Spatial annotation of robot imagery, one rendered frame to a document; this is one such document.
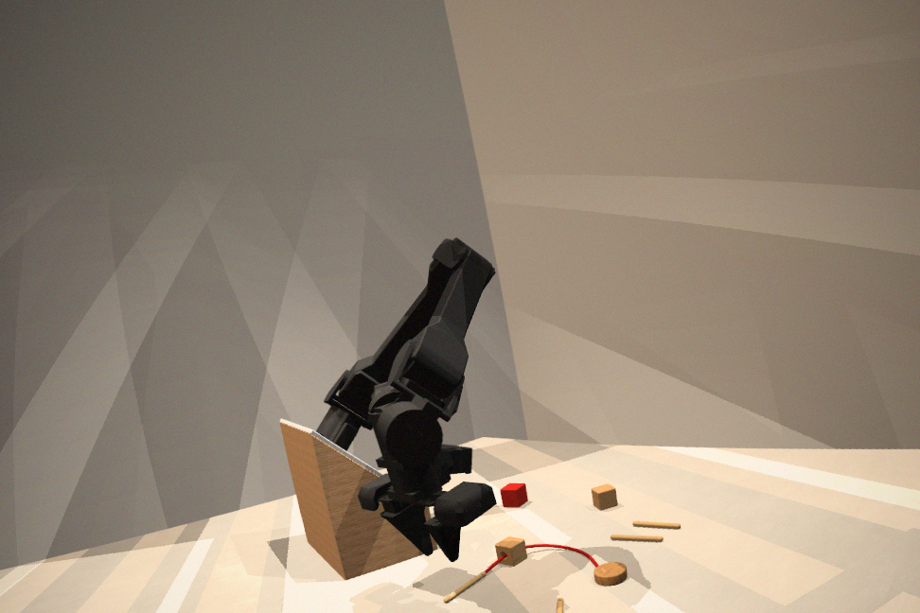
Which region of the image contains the round wooden button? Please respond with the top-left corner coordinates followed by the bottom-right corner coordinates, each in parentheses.
top-left (593, 562), bottom-right (628, 587)

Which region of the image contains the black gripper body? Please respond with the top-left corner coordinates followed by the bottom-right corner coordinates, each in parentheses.
top-left (358, 451), bottom-right (497, 528)

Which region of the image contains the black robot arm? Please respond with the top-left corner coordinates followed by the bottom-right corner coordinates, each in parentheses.
top-left (316, 237), bottom-right (495, 484)

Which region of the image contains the red cube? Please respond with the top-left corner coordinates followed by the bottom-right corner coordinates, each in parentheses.
top-left (500, 483), bottom-right (528, 508)

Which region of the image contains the red string with wooden stick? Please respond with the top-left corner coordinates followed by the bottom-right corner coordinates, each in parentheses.
top-left (444, 544), bottom-right (598, 603)

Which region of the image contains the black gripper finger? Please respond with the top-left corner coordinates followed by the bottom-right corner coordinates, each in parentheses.
top-left (380, 504), bottom-right (433, 556)
top-left (423, 517), bottom-right (461, 562)

